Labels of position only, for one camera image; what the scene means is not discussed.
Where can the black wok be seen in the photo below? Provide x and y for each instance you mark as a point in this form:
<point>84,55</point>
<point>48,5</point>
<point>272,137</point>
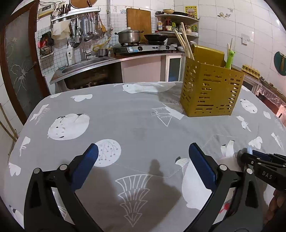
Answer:
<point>155,38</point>

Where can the yellow perforated utensil basket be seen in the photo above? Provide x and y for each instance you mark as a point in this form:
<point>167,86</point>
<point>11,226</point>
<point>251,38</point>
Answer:
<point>209,88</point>

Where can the wall utensil rack shelf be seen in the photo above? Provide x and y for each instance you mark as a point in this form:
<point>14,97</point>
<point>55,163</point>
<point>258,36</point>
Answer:
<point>75,12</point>

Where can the white hanging cloth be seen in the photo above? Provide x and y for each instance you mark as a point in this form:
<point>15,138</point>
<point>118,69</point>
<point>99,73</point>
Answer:
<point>61,30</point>

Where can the wooden chopstick beside it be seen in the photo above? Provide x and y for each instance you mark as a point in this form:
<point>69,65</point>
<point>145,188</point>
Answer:
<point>228,49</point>

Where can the stainless steel sink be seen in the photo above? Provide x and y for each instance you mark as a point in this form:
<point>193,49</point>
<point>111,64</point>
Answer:
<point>89,73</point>

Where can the grey patterned tablecloth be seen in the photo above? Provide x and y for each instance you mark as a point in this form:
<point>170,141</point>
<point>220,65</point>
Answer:
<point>143,179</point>

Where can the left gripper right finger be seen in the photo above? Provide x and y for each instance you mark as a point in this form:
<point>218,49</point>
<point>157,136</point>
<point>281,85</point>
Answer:
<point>245,210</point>

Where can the person's right hand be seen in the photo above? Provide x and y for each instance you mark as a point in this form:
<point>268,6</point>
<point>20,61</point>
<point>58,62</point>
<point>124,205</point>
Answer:
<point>275,204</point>

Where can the wire basket with red item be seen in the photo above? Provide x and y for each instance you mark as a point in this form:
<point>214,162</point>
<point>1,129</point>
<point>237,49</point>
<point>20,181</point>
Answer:
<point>45,45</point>

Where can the sink faucet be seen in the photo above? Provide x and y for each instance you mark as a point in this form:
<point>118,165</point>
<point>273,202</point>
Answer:
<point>80,41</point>

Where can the green round wall plaque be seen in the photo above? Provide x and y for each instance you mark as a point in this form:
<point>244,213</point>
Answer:
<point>280,63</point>

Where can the white wall socket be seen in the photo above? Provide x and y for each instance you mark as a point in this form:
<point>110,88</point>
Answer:
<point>245,39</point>

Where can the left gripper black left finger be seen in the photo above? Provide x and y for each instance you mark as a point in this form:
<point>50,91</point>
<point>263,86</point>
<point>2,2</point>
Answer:
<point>51,202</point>

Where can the yellow wall poster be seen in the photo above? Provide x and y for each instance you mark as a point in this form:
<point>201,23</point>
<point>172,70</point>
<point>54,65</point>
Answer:
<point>191,11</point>

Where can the corner steel shelf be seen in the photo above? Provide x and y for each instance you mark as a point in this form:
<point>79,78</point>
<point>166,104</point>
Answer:
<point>168,23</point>

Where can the steel cooking pot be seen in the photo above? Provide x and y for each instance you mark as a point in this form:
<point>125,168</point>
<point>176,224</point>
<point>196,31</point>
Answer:
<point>128,36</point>

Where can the white soap bottle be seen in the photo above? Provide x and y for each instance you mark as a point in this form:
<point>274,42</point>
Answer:
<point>70,54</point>

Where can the wooden cutting board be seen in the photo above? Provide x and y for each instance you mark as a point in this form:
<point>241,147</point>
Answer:
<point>139,20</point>

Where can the steel gas stove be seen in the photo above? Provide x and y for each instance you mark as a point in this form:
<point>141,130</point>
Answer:
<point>141,48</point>

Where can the yellow egg tray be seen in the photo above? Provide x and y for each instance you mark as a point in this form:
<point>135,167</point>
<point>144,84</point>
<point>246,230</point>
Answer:
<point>251,71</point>

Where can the green frog handle utensil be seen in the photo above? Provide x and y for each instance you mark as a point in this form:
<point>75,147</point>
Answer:
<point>230,58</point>

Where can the electric meter box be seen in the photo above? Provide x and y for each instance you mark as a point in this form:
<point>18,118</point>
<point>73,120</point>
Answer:
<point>46,10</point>

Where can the white kitchen counter cabinets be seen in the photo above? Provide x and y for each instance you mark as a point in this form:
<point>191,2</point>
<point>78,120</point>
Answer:
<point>168,67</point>

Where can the dark brown glass door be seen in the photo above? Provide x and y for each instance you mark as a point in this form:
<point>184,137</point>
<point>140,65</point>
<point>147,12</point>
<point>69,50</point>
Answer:
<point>20,68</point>

